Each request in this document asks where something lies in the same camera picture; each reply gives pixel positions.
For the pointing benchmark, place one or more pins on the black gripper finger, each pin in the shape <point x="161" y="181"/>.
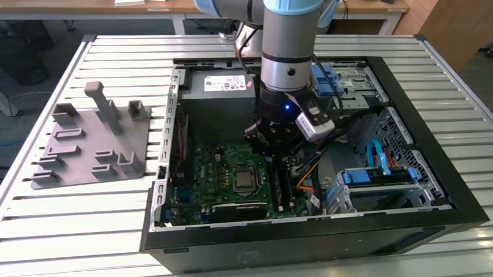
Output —
<point x="258" y="132"/>
<point x="293" y="148"/>

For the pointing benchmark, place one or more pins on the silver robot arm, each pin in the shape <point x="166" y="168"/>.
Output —
<point x="289" y="43"/>

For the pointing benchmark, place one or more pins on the grey power supply unit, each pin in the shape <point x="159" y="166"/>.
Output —
<point x="216" y="121"/>

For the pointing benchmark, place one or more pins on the green motherboard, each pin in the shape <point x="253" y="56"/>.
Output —
<point x="208" y="161"/>

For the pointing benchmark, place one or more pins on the silver CPU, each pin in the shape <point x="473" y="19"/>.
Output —
<point x="245" y="179"/>

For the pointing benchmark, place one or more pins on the black CPU socket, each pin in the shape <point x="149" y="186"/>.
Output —
<point x="233" y="179"/>

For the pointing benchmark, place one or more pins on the blue disk carrier with disk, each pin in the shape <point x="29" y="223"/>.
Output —
<point x="356" y="177"/>

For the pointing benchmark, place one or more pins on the grey metal drive cage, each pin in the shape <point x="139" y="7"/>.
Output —
<point x="359" y="98"/>

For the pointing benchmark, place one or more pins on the black graphics card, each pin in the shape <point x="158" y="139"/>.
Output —
<point x="238" y="210"/>

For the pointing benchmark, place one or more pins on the grey metal disk bay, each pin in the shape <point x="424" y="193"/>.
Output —
<point x="385" y="189"/>

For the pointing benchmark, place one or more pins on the black PC case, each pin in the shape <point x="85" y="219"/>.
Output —
<point x="269" y="248"/>

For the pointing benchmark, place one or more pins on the grey parts rack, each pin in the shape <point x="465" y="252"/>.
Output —
<point x="89" y="150"/>

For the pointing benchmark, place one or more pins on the white box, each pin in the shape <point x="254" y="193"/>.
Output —
<point x="129" y="2"/>

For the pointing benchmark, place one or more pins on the wooden cabinet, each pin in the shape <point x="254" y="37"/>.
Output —
<point x="455" y="29"/>

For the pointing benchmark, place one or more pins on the wooden desk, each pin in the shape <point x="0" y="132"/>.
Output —
<point x="77" y="8"/>

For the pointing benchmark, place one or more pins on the black office chair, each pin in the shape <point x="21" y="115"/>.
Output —
<point x="27" y="57"/>

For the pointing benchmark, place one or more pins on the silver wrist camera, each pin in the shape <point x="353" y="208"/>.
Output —
<point x="314" y="130"/>

